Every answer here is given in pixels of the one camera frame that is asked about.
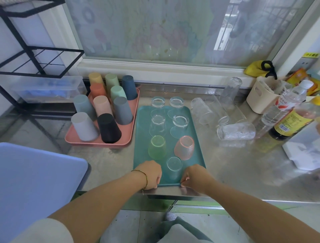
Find person's left hand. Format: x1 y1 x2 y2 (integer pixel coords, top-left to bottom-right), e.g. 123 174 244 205
134 160 163 190

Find person's right hand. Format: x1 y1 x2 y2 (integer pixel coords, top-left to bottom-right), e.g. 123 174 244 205
180 164 217 195

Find teal plastic tray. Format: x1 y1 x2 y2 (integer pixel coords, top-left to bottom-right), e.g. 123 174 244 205
133 105 206 187

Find person's left forearm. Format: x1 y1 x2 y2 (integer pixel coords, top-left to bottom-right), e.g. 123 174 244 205
47 169 148 243

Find person's right forearm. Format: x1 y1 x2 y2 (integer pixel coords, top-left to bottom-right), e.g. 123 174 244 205
204 178 320 243

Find small clear glass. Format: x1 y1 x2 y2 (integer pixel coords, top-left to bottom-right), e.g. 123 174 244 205
170 115 190 139
151 96 166 111
167 96 185 118
149 115 167 137
166 157 183 180

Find green tinted glass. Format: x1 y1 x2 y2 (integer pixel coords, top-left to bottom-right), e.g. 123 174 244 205
148 135 167 160

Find pink tinted glass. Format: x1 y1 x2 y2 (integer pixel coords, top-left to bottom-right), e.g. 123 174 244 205
174 136 195 161

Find grey trousers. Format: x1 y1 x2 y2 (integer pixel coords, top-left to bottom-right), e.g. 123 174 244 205
149 216 213 243

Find pink plastic tray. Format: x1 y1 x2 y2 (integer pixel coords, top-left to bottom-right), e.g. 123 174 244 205
65 88 140 147

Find black plastic cup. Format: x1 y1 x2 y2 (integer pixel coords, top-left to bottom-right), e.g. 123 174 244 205
97 113 122 144

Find tall clear glass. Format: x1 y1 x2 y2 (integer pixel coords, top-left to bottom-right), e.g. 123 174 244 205
219 77 243 107
217 106 247 126
191 97 214 125

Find textured clear glass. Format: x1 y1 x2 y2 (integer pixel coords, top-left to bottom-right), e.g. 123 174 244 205
217 119 256 141

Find grey plastic cup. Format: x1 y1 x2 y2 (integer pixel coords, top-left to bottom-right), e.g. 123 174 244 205
113 97 134 126

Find light grey ribbed cup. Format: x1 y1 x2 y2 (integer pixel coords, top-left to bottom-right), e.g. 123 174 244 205
71 112 100 142

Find pale pink plastic cup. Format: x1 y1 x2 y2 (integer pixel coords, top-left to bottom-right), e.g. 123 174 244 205
93 95 113 117

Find mint green plastic cup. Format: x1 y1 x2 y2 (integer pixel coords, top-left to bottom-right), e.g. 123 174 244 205
110 86 127 102

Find dark blue plastic cup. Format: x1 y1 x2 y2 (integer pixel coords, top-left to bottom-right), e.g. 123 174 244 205
121 75 138 101

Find blue-grey plastic cup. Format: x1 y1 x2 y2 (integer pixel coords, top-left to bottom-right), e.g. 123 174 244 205
73 94 97 121

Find orange plastic cup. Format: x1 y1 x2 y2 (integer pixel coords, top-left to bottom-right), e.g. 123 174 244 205
90 83 107 99

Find light green plastic cup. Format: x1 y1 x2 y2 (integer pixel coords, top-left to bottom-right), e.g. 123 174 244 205
105 73 120 91

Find cream plastic basket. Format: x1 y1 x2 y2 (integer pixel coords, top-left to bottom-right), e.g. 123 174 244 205
246 76 293 114

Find tan plastic cup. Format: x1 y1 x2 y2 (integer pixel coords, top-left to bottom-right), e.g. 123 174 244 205
88 72 104 86

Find dark sauce bottle yellow label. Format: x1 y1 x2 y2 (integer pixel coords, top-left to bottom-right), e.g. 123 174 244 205
268 96 320 141

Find light blue chair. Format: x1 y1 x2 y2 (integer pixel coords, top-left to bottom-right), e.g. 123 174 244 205
0 142 89 243

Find white sleeve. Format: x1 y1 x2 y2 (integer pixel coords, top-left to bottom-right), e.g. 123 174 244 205
9 218 75 243

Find clear water bottle red label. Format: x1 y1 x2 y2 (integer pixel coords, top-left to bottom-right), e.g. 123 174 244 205
259 79 314 132

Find clear plastic storage box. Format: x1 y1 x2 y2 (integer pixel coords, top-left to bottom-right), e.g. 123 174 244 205
10 75 87 103

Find window with patterned film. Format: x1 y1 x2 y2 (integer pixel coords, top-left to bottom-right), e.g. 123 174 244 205
64 0 316 68

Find orange snack packet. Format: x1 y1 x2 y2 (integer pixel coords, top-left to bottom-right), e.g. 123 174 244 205
286 68 318 96

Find black metal rack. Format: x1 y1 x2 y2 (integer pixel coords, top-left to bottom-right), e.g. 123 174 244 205
0 0 85 119

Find thin gold bracelet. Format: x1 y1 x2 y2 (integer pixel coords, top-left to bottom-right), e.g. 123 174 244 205
131 169 148 190

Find yellow cloth with black strap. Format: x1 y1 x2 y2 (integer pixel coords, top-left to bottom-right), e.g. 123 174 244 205
243 60 278 80

